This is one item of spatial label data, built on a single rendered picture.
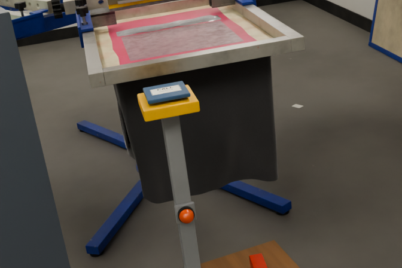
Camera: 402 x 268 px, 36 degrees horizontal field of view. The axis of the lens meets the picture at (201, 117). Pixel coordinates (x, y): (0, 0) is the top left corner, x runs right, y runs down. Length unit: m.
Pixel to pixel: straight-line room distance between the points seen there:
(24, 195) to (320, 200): 1.61
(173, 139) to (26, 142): 0.35
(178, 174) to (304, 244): 1.13
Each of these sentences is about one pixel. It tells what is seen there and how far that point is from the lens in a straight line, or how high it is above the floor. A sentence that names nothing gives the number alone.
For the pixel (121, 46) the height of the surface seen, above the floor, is 0.95.
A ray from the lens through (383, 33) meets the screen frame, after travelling 4.85.
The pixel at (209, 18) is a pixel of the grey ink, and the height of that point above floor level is 0.96.
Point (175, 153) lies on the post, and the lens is 1.52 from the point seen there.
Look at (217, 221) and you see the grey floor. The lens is 2.78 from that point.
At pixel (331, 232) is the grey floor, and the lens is 2.65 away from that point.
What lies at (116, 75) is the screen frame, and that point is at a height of 0.98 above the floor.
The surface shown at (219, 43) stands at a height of 0.96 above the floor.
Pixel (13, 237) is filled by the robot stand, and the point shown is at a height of 0.66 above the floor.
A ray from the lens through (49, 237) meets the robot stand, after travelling 1.66.
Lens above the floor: 1.45
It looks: 22 degrees down
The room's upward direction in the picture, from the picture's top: 7 degrees counter-clockwise
